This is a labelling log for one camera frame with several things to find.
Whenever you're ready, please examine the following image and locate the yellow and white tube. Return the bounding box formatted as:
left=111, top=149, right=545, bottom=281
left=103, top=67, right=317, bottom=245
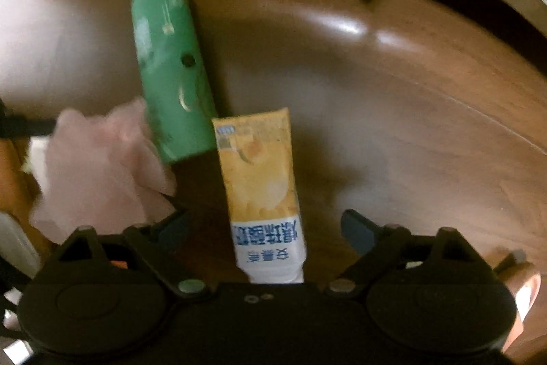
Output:
left=211, top=107, right=307, bottom=284

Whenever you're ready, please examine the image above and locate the pink plastic glove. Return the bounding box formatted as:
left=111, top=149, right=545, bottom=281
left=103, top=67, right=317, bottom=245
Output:
left=29, top=97, right=178, bottom=244

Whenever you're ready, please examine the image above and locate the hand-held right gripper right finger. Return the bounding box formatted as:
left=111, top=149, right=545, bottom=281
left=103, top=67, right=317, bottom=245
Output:
left=327, top=209, right=485, bottom=299

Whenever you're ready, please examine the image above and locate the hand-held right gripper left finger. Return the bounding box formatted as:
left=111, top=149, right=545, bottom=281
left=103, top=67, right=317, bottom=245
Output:
left=53, top=210, right=212, bottom=299

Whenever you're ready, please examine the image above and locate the green plastic roll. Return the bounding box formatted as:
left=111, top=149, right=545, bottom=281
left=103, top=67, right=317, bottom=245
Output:
left=130, top=0, right=218, bottom=166

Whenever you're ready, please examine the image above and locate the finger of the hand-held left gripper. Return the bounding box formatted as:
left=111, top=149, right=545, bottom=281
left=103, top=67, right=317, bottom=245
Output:
left=0, top=97, right=58, bottom=139

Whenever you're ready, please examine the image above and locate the tan slipper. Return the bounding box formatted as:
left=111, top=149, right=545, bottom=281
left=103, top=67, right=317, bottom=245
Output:
left=498, top=260, right=543, bottom=355
left=0, top=138, right=32, bottom=220

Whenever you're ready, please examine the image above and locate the white sock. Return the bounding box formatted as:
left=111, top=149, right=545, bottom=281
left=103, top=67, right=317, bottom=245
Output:
left=0, top=213, right=41, bottom=276

